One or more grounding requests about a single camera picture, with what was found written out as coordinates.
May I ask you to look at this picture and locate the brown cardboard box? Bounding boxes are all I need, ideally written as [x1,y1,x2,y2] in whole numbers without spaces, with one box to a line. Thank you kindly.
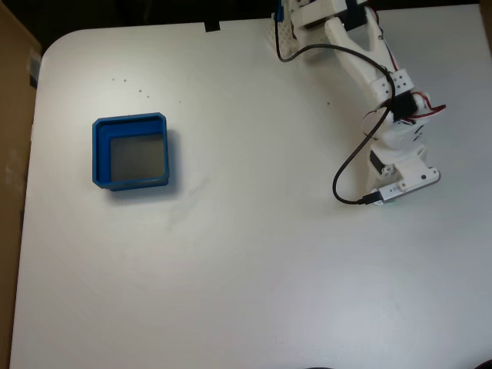
[0,4,42,368]

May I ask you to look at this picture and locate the white perforated base plate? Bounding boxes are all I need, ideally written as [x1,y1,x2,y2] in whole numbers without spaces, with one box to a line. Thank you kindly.
[271,13,307,61]

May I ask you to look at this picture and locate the blue square box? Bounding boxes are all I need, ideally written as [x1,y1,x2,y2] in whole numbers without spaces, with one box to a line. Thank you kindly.
[91,111,171,192]

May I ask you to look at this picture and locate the red and white servo wires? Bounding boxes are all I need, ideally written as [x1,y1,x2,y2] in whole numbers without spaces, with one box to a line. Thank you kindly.
[409,91,448,121]

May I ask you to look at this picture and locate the silver camera box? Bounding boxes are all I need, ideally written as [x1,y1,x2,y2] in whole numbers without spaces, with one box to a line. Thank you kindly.
[371,178,441,205]

